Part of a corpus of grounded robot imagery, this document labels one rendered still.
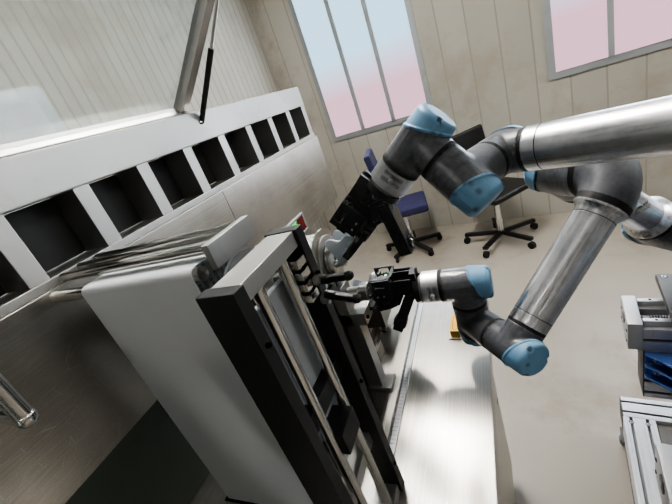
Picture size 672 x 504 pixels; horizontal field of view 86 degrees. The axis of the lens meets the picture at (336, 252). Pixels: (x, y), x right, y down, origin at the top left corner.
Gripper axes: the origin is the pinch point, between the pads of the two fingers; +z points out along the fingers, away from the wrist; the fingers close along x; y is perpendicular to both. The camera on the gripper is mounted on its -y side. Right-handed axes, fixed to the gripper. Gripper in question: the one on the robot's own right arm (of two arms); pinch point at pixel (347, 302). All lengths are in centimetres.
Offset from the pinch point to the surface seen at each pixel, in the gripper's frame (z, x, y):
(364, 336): -7.1, 11.2, -2.3
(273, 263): -15, 41, 34
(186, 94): 29, -11, 60
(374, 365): -6.9, 11.3, -11.1
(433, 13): -14, -283, 80
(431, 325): -16.5, -12.3, -19.0
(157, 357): 13.6, 41.4, 20.6
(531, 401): -39, -64, -109
